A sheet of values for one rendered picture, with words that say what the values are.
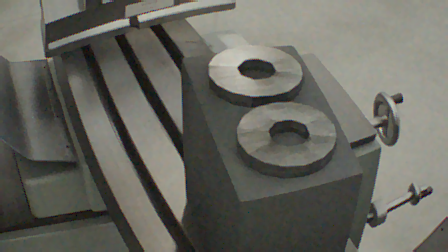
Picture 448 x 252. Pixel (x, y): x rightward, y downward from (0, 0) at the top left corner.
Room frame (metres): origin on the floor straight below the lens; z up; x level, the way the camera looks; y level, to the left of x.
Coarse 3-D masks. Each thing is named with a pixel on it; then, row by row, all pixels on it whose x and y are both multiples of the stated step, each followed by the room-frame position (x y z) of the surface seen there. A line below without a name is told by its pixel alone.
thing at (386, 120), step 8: (376, 96) 1.32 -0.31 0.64; (384, 96) 1.29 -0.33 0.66; (392, 96) 1.29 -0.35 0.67; (400, 96) 1.29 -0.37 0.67; (376, 104) 1.32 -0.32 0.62; (384, 104) 1.29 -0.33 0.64; (392, 104) 1.26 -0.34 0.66; (376, 112) 1.32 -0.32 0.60; (384, 112) 1.29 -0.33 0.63; (392, 112) 1.25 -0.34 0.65; (368, 120) 1.26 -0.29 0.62; (376, 120) 1.27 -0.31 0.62; (384, 120) 1.27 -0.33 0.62; (392, 120) 1.24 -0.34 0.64; (376, 128) 1.26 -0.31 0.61; (384, 128) 1.28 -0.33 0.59; (392, 128) 1.24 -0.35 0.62; (400, 128) 1.24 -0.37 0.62; (384, 136) 1.28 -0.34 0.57; (392, 136) 1.24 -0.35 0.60; (392, 144) 1.24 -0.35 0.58
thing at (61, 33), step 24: (48, 0) 1.17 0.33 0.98; (72, 0) 1.14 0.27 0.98; (96, 0) 1.10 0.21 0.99; (120, 0) 1.12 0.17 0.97; (144, 0) 1.14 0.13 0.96; (168, 0) 1.15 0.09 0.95; (192, 0) 1.16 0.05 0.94; (216, 0) 1.17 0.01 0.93; (48, 24) 1.07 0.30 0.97; (72, 24) 1.09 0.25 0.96; (96, 24) 1.10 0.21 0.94; (120, 24) 1.11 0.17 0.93; (144, 24) 1.12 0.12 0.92; (48, 48) 1.07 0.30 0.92; (72, 48) 1.07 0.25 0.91
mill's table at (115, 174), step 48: (96, 48) 1.07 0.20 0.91; (144, 48) 1.05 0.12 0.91; (192, 48) 1.05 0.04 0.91; (96, 96) 0.93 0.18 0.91; (144, 96) 0.93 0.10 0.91; (96, 144) 0.83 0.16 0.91; (144, 144) 0.83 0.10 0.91; (144, 192) 0.74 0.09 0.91; (144, 240) 0.65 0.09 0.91; (192, 240) 0.66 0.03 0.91
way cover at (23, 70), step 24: (0, 72) 1.06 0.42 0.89; (24, 72) 1.11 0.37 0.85; (48, 72) 1.12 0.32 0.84; (0, 96) 0.96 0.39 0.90; (24, 96) 1.02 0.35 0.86; (48, 96) 1.04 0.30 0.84; (0, 120) 0.88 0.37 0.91; (24, 120) 0.95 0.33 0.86; (48, 120) 0.97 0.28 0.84; (24, 144) 0.88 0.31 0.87; (48, 144) 0.90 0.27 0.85; (72, 144) 0.92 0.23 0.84
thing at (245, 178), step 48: (240, 48) 0.73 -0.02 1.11; (288, 48) 0.75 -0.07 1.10; (192, 96) 0.68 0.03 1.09; (240, 96) 0.65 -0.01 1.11; (288, 96) 0.65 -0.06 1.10; (192, 144) 0.68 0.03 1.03; (240, 144) 0.58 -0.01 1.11; (288, 144) 0.59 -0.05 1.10; (336, 144) 0.59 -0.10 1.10; (192, 192) 0.69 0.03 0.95; (240, 192) 0.53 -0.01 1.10; (288, 192) 0.53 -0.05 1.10; (336, 192) 0.54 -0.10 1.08; (240, 240) 0.52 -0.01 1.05; (288, 240) 0.53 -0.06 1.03; (336, 240) 0.55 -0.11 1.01
